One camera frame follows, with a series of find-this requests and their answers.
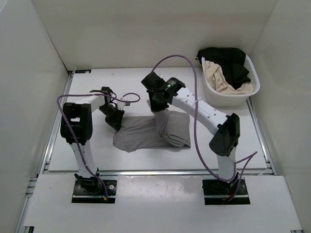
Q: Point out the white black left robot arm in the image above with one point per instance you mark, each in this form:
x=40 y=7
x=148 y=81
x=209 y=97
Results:
x=77 y=128

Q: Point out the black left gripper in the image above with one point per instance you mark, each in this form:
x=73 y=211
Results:
x=115 y=123

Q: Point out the black garment in basket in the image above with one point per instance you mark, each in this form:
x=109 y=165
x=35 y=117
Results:
x=231 y=61

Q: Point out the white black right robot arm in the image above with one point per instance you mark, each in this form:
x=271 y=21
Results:
x=224 y=128

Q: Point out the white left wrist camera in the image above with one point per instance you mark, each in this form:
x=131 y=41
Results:
x=121 y=104

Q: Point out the beige garment in basket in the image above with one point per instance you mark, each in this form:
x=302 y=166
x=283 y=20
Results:
x=214 y=76

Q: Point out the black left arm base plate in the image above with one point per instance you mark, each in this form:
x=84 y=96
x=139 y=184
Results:
x=81 y=195

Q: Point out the white laundry basket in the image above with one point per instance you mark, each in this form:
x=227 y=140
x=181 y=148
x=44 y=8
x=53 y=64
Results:
x=217 y=99

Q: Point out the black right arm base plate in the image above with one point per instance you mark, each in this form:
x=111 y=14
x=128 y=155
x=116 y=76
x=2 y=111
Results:
x=220 y=193

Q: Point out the grey trousers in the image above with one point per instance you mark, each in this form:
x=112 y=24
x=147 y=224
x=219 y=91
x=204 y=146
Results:
x=163 y=129

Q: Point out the dark label sticker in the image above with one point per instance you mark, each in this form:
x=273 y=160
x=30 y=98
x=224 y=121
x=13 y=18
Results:
x=82 y=71

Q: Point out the aluminium frame rail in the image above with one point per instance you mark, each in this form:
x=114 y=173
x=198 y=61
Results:
x=52 y=134

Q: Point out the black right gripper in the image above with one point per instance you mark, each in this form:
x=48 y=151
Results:
x=155 y=108

